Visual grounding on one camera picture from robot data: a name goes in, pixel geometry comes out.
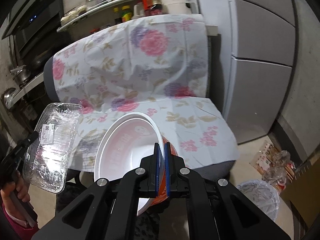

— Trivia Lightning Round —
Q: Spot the silver refrigerator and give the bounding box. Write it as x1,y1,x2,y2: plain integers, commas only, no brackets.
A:
198,0,296,144

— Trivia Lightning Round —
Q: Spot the clear plastic food tray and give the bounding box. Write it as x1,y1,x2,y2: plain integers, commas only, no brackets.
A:
23,102,82,194

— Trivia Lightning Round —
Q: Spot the metal cooking pot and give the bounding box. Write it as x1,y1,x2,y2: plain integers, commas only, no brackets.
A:
10,65,31,87

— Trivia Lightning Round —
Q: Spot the metal kitchen shelf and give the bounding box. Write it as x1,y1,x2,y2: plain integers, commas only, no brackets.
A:
56,0,135,33

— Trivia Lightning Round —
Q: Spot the floral plastic tablecloth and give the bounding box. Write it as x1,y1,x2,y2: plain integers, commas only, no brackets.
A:
53,14,239,172

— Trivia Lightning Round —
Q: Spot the person's left hand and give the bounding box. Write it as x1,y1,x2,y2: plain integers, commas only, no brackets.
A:
0,171,32,212

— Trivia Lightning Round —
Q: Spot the trash bin with bag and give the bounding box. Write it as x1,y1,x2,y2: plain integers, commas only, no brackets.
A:
236,179,280,222

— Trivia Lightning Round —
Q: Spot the red label sauce bottle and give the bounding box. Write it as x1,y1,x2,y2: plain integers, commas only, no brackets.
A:
142,0,153,16

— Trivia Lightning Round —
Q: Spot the black range hood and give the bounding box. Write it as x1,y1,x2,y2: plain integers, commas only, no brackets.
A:
2,0,71,66

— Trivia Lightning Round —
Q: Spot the orange white instant noodle bowl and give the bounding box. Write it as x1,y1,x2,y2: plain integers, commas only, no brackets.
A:
94,112,169,215

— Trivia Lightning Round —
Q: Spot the crumpled snack packaging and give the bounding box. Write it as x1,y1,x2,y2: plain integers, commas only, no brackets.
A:
250,140,296,193

